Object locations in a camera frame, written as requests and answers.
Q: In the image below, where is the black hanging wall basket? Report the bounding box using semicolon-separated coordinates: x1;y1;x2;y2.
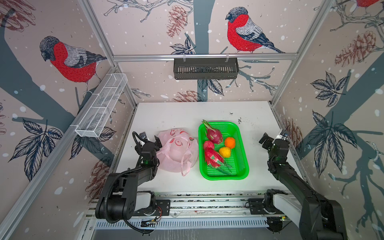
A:
174;58;239;80

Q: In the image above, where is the white wire mesh shelf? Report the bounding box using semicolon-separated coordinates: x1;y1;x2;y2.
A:
75;73;128;138

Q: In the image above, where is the orange round fruit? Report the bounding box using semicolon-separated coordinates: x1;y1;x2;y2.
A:
225;137;236;149

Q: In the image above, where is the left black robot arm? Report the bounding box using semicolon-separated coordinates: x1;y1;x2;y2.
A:
95;132;162;224

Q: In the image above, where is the left black corrugated cable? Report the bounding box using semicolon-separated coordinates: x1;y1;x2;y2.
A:
102;167;142;224

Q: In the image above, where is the pink plastic bag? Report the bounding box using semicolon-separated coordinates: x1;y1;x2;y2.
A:
157;129;199;177

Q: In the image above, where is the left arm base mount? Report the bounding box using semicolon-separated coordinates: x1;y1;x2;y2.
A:
133;200;171;217

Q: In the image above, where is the green plastic basket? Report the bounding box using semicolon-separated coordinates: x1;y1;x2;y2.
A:
198;120;249;181

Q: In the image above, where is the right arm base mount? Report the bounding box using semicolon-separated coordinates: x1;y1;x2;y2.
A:
245;198;284;216

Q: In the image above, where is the yellow fruit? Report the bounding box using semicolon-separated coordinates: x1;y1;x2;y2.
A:
219;147;232;159

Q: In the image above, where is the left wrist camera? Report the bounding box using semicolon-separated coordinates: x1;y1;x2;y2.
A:
139;132;149;143

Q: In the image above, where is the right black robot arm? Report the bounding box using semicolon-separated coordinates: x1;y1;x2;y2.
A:
259;131;348;240

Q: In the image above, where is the small pink red fruit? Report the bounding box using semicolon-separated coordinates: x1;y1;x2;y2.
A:
203;141;215;150

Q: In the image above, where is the aluminium rail base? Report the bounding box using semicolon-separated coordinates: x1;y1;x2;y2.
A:
85;191;334;230

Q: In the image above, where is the red green dragon fruit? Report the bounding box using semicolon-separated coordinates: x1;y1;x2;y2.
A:
202;120;224;144

